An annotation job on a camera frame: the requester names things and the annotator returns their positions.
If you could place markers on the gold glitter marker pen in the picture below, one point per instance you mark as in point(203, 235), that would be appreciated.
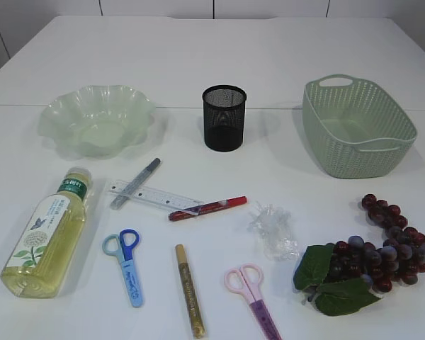
point(193, 308)

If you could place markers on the pink capped scissors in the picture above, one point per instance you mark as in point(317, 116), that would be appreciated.
point(251, 276)

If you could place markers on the green scalloped glass plate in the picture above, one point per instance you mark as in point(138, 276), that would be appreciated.
point(97, 121)

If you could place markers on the green woven plastic basket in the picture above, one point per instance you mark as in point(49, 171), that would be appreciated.
point(357, 130)

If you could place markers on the yellow tea bottle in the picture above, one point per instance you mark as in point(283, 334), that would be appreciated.
point(39, 261)

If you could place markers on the grey marker pen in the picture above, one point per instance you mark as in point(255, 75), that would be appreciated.
point(132, 187)

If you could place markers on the clear plastic ruler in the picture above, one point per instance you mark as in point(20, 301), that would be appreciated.
point(166, 200)

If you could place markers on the clear plastic sheet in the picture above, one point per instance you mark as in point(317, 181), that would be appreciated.
point(272, 226)

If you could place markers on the artificial red grape bunch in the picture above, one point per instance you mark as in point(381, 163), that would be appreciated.
point(343, 277)

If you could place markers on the black mesh pen holder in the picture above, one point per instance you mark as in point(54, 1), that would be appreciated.
point(223, 117)

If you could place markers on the red marker pen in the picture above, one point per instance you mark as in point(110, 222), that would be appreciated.
point(205, 209)

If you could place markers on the blue capped scissors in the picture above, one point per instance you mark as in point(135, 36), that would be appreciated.
point(124, 255)

